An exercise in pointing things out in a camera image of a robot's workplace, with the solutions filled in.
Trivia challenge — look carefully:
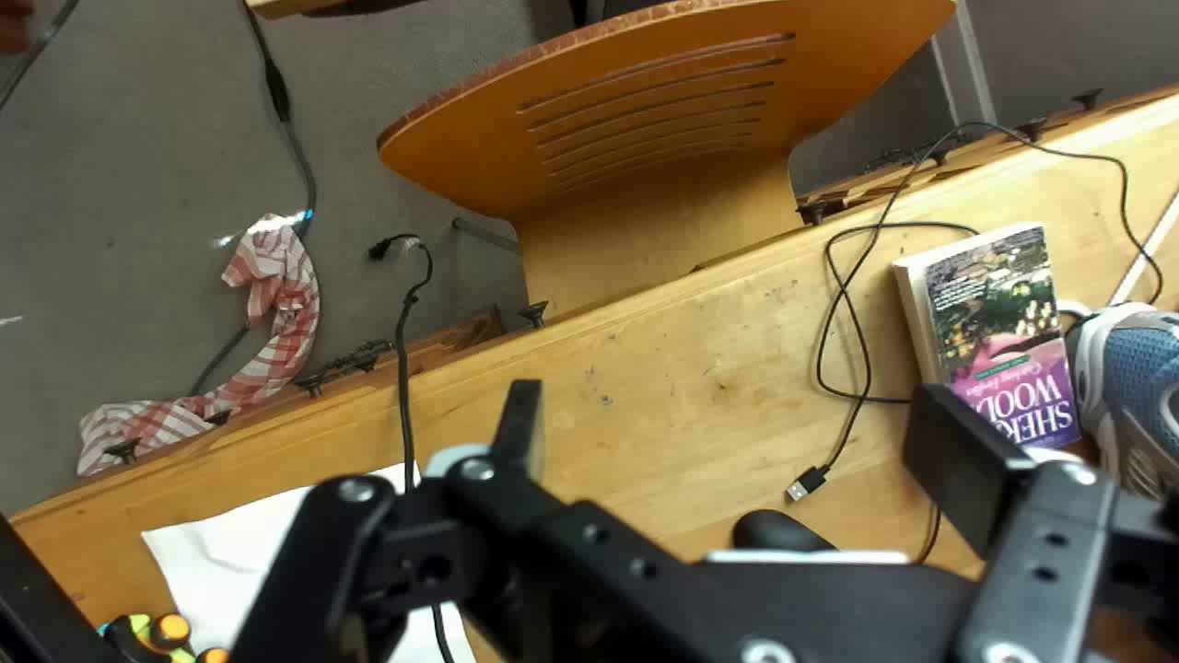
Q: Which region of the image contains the black USB cable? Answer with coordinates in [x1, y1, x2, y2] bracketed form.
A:
[781, 116, 1169, 510]

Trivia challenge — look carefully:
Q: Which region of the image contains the paperback book purple cover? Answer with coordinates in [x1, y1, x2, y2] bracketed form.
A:
[890, 223, 1086, 455]

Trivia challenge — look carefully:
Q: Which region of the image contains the black computer mouse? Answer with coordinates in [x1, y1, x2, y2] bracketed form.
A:
[729, 510, 841, 558]

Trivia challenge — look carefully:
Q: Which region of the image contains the white paper sheet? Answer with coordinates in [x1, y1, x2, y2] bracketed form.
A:
[139, 462, 474, 663]

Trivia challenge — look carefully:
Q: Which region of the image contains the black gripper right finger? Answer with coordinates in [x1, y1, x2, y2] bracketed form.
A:
[899, 384, 1041, 526]

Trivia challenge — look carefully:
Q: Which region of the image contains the black cable with plug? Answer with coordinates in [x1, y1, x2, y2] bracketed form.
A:
[366, 228, 459, 663]

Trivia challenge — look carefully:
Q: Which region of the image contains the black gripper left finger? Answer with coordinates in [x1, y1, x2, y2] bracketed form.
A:
[490, 378, 544, 479]

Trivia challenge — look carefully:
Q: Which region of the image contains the black floor cable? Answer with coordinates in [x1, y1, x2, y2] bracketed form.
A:
[179, 0, 323, 397]

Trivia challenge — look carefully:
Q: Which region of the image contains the colourful beaded toy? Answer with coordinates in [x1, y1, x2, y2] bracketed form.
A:
[96, 610, 236, 663]

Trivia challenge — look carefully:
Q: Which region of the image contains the wooden roll-top desk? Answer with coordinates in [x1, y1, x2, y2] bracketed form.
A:
[9, 84, 1179, 663]

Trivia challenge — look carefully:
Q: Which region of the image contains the red white striped cloth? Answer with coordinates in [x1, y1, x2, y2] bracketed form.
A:
[75, 213, 323, 479]

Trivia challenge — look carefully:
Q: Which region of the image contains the grey blue running shoe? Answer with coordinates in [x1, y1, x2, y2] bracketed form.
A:
[1061, 303, 1179, 502]

